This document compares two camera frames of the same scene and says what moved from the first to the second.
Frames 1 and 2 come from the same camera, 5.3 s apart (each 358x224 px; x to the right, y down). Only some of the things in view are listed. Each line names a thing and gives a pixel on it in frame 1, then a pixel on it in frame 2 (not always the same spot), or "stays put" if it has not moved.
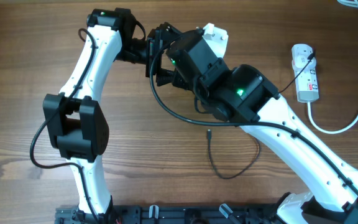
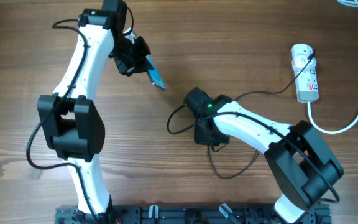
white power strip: (306, 81) stays put
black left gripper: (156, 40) -> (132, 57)
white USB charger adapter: (300, 60) stays put
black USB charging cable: (209, 130) stays put
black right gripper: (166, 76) -> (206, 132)
